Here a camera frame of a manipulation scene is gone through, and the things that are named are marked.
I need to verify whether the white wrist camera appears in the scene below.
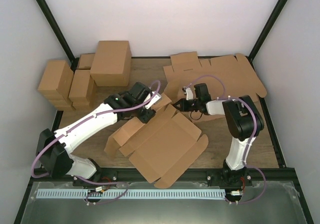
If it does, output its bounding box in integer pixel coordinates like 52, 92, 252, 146
144, 92, 161, 109
182, 86, 194, 101

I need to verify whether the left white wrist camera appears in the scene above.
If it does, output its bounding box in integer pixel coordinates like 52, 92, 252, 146
144, 92, 161, 109

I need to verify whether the light blue slotted cable duct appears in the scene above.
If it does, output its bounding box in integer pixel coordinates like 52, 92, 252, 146
36, 189, 226, 200

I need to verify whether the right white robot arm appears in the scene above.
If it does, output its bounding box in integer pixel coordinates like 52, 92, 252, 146
173, 83, 265, 186

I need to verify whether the stack of flat cardboard blanks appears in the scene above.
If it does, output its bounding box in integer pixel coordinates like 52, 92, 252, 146
162, 51, 268, 122

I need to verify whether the black aluminium frame rail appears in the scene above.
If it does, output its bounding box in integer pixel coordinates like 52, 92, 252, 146
31, 168, 296, 185

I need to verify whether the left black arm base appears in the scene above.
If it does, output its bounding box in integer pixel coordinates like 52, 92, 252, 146
72, 168, 118, 188

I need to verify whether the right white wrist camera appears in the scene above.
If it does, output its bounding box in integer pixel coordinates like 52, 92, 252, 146
182, 86, 194, 101

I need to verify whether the large folded cardboard box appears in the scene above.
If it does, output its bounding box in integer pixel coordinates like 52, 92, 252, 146
90, 40, 132, 87

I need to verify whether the rear small cardboard box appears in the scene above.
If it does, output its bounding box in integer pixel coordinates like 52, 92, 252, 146
77, 53, 95, 70

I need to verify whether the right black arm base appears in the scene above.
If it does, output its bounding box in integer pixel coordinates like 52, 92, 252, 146
206, 168, 252, 188

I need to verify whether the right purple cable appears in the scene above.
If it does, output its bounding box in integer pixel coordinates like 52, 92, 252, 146
184, 74, 267, 206

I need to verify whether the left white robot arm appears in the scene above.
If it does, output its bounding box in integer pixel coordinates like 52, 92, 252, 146
31, 82, 161, 186

